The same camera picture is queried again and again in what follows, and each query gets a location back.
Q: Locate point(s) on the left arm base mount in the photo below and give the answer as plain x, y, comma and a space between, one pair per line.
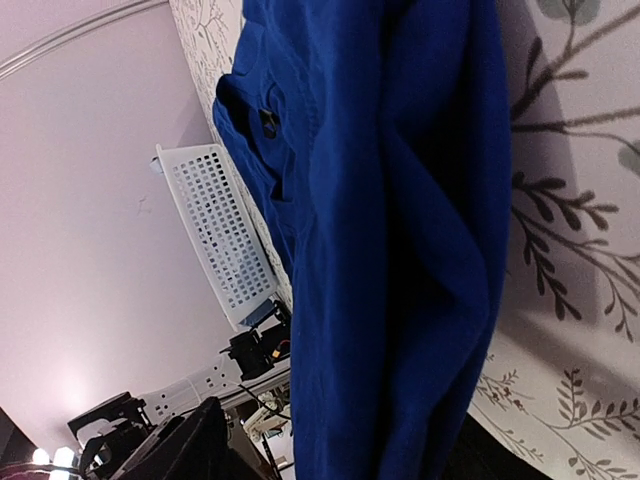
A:
265, 343

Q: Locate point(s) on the blue printed t-shirt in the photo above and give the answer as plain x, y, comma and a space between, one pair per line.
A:
374, 138

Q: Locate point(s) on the floral table mat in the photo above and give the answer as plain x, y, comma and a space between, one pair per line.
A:
559, 387

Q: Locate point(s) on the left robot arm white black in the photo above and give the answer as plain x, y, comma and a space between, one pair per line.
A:
120, 431

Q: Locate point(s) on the white plastic laundry basket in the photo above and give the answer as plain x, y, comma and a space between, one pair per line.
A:
218, 224

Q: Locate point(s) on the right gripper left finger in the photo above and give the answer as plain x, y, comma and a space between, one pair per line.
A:
197, 449

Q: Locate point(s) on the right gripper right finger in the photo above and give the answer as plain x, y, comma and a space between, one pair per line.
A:
476, 455

